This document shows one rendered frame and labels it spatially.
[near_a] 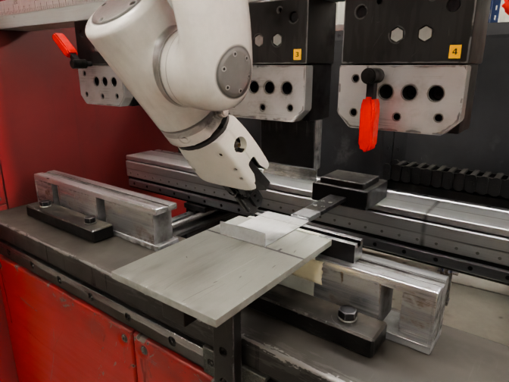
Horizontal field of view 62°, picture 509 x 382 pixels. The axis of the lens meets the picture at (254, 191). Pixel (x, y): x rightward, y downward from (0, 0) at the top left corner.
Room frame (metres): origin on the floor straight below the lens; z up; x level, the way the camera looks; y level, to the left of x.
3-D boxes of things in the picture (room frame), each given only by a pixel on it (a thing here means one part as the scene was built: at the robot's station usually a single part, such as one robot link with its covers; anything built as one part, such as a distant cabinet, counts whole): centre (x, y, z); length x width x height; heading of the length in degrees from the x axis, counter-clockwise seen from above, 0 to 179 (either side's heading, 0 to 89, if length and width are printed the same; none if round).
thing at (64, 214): (0.97, 0.46, 0.89); 0.30 x 0.05 x 0.03; 53
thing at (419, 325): (0.62, -0.10, 0.92); 0.39 x 0.06 x 0.10; 53
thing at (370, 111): (0.51, -0.14, 1.20); 0.04 x 0.02 x 0.10; 143
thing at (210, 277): (0.54, 0.03, 1.00); 0.26 x 0.18 x 0.01; 143
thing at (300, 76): (0.67, -0.03, 1.26); 0.15 x 0.09 x 0.17; 53
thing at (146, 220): (0.99, 0.38, 0.92); 0.50 x 0.06 x 0.10; 53
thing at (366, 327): (0.59, -0.05, 0.89); 0.30 x 0.05 x 0.03; 53
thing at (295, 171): (0.66, -0.06, 1.13); 0.10 x 0.02 x 0.10; 53
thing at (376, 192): (0.78, -0.15, 1.01); 0.26 x 0.12 x 0.05; 143
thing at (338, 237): (0.64, -0.08, 0.98); 0.20 x 0.03 x 0.03; 53
